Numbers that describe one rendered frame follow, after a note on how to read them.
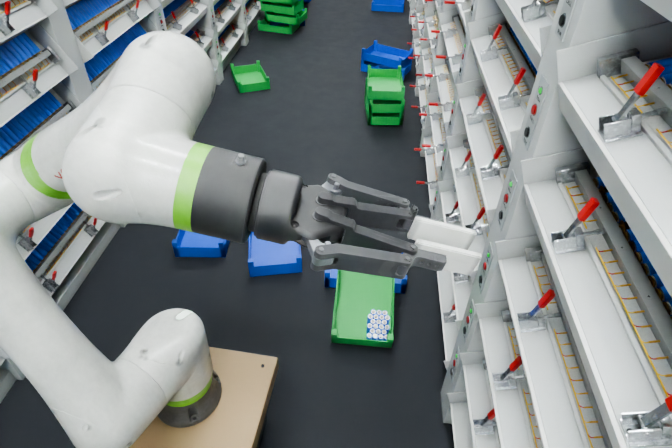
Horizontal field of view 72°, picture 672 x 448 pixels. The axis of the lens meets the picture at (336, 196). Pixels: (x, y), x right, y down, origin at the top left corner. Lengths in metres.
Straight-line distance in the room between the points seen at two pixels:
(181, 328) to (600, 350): 0.72
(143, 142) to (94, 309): 1.45
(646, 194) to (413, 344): 1.19
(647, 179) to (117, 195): 0.53
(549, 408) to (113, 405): 0.70
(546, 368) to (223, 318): 1.16
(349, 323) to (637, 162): 1.21
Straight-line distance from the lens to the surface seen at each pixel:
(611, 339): 0.66
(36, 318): 0.89
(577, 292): 0.70
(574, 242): 0.74
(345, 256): 0.45
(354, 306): 1.67
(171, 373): 0.98
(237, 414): 1.16
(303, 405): 1.52
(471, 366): 1.27
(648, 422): 0.58
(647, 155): 0.62
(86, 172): 0.48
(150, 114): 0.50
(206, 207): 0.46
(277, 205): 0.46
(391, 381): 1.57
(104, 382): 0.93
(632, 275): 0.69
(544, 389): 0.82
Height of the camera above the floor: 1.35
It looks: 39 degrees down
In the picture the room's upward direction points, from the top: 1 degrees clockwise
